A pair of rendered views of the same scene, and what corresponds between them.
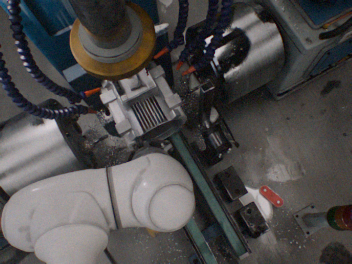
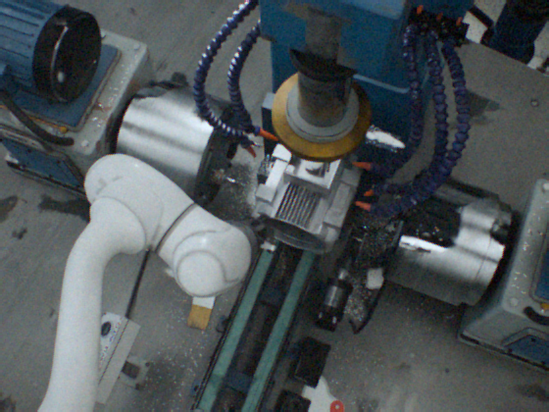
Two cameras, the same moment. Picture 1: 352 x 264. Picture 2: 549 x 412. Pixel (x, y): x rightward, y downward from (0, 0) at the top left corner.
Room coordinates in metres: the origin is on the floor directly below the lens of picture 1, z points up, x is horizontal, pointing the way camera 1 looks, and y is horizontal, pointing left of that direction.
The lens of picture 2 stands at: (-0.07, -0.23, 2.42)
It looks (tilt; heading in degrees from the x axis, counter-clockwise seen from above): 70 degrees down; 45
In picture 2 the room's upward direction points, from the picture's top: 3 degrees counter-clockwise
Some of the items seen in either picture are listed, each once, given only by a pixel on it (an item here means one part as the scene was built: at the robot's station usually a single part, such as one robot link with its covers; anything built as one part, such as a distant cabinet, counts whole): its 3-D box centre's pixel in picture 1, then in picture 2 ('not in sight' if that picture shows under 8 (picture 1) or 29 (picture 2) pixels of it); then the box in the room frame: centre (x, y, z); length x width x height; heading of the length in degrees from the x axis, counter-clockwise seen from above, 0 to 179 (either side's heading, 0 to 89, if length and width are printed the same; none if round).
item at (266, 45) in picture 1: (240, 49); (455, 241); (0.48, -0.22, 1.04); 0.41 x 0.25 x 0.25; 111
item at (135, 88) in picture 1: (131, 81); (315, 162); (0.40, 0.11, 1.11); 0.12 x 0.11 x 0.07; 20
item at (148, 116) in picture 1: (143, 106); (307, 194); (0.36, 0.09, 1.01); 0.20 x 0.19 x 0.19; 20
